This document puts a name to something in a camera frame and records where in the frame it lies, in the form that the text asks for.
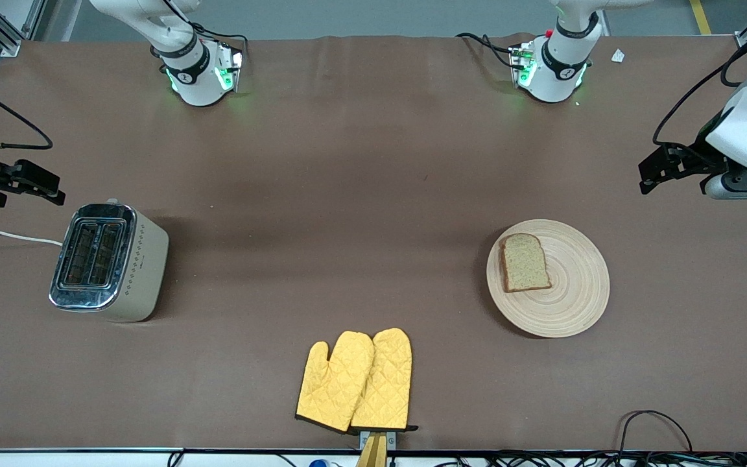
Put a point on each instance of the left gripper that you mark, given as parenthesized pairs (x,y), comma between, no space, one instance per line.
(699,153)

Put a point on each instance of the round wooden plate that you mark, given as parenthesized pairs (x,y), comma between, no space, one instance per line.
(574,292)

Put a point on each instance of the brown bread slice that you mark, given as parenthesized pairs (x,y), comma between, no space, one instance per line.
(526,266)

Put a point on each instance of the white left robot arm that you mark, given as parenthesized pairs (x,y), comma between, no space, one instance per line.
(558,78)

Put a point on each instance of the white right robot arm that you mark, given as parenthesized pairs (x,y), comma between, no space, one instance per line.
(198,78)

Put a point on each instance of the beige chrome two-slot toaster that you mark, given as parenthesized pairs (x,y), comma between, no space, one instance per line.
(140,272)

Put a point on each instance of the white paper scrap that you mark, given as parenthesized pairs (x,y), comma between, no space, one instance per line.
(618,56)

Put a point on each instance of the yellow floor tape strip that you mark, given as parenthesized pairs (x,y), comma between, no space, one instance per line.
(699,16)

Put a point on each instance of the brown table cover sheet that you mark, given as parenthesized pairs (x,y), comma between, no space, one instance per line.
(412,194)

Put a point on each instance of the yellow quilted oven mitt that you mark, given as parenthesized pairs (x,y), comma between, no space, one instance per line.
(386,383)
(334,383)

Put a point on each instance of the small blue object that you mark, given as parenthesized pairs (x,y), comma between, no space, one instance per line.
(320,464)

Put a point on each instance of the yellow wooden stick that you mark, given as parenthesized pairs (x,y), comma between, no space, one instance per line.
(372,454)

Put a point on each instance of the grey aluminium frame profile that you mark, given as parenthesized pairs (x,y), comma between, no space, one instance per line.
(10,45)

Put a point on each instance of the small silver metal bracket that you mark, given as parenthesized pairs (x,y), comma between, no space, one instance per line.
(390,441)

